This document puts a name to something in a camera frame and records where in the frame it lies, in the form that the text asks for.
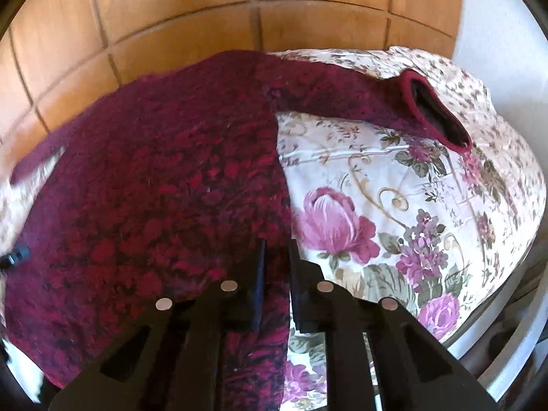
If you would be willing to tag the floral bedspread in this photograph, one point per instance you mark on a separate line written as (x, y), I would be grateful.
(385, 188)

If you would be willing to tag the dark red patterned sweater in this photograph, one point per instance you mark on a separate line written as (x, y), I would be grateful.
(171, 180)

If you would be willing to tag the white bed base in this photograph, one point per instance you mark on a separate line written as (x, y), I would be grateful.
(505, 342)

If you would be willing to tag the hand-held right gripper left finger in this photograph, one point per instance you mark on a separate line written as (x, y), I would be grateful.
(258, 291)

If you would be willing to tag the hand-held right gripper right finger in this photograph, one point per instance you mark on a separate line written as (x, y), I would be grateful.
(296, 291)

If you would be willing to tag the wooden panelled headboard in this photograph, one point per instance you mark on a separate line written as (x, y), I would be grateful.
(171, 8)

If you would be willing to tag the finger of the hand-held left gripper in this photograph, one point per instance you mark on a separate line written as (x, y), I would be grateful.
(15, 255)

